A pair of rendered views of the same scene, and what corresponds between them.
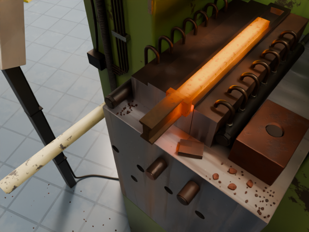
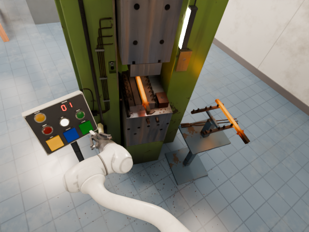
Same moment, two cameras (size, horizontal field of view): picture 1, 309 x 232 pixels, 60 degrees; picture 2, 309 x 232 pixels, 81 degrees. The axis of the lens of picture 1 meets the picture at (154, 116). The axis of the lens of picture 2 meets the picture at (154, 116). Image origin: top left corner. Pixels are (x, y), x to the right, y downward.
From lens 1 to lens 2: 1.05 m
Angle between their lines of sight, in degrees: 39
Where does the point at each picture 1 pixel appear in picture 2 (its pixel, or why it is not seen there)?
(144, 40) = (115, 97)
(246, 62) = (145, 87)
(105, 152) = (87, 154)
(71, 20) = not seen: outside the picture
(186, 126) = not seen: hidden behind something
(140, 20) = (114, 93)
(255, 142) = (162, 101)
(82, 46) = (8, 124)
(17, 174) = not seen: hidden behind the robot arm
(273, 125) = (161, 96)
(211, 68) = (143, 93)
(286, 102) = (155, 90)
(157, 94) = (138, 106)
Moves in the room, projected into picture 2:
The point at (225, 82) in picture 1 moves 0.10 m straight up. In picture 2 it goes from (147, 94) to (148, 85)
